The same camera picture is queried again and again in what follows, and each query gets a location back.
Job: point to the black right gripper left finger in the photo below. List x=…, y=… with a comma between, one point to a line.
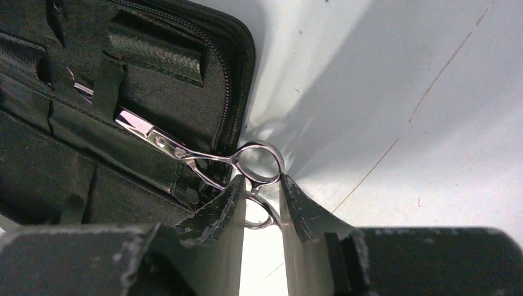
x=200, y=256

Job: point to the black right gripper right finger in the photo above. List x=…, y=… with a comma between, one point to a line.
x=326, y=256

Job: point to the silver straight scissors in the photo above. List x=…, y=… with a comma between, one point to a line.
x=204, y=155

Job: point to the black zip tool case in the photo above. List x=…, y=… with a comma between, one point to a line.
x=184, y=67

